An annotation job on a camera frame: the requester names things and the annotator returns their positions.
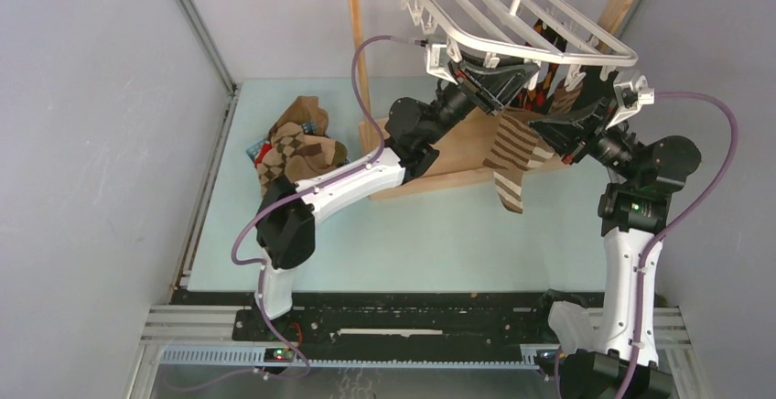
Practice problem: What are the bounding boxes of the wooden hanger rack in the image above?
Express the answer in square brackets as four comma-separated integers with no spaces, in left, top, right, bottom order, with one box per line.
[348,0,638,180]

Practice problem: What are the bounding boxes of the black sock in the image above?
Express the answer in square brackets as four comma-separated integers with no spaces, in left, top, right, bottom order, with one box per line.
[575,66,620,109]

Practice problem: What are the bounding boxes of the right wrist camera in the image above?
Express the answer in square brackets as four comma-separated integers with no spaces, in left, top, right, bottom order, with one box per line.
[606,70,655,129]

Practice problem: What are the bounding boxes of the blue plastic basket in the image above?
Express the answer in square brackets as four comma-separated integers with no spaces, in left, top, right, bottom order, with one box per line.
[245,123,350,168]

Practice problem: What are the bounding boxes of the purple cable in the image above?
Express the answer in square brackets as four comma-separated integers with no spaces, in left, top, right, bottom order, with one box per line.
[230,35,428,383]
[612,92,741,399]

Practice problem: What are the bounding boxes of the red yellow argyle sock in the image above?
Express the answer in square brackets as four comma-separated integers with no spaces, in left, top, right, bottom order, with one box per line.
[517,19,567,114]

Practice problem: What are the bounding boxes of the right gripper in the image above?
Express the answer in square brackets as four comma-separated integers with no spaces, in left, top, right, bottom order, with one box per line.
[527,97,644,183]

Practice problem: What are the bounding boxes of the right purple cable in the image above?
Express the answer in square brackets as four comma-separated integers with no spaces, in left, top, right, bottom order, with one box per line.
[612,92,741,399]

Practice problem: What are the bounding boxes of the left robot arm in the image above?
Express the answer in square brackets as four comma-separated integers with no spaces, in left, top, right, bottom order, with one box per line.
[253,60,539,341]

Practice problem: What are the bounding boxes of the brown argyle sock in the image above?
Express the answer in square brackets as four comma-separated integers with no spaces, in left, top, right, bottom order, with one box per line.
[253,123,348,196]

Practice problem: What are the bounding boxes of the white plastic clip hanger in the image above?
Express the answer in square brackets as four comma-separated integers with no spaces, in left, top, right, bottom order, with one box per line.
[401,0,638,81]

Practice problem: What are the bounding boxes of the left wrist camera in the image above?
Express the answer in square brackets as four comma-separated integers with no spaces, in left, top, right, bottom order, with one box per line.
[424,40,455,82]

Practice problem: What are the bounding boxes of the plain brown sock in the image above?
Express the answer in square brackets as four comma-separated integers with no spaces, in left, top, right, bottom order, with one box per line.
[268,95,329,136]

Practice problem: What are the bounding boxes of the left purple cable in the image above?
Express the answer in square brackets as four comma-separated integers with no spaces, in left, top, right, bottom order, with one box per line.
[230,35,428,383]

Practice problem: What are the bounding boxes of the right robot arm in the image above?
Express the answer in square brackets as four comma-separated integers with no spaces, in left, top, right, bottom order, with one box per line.
[528,101,701,398]

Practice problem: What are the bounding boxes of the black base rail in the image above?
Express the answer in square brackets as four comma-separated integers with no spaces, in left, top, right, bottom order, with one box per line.
[232,289,583,364]

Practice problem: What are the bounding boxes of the brown striped sock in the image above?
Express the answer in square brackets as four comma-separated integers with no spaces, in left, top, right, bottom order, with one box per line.
[482,109,555,214]
[547,82,584,115]

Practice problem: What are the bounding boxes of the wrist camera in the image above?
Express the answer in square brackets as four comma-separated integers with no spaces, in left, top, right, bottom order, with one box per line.
[606,70,655,129]
[424,40,455,82]

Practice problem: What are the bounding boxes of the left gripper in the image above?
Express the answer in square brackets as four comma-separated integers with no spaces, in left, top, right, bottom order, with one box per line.
[422,50,538,146]

